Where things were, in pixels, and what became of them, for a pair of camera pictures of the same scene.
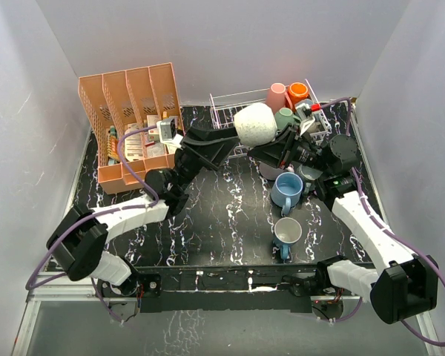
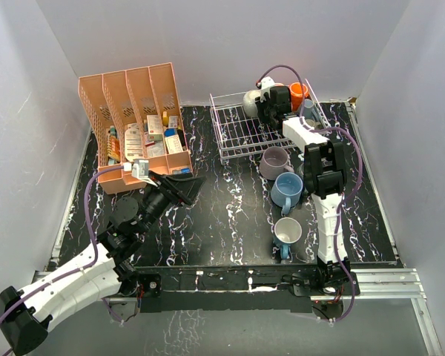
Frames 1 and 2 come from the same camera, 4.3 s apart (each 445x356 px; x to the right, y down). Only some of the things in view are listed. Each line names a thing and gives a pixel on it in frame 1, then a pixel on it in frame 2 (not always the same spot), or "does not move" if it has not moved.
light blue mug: (286, 190) does not move
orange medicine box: (113, 147) does not move
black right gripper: (276, 152) to (260, 107)
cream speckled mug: (255, 124) to (249, 104)
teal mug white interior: (287, 231) does not move
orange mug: (297, 91) does not move
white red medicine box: (153, 134) does not move
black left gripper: (214, 153) to (190, 187)
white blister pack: (134, 142) does not move
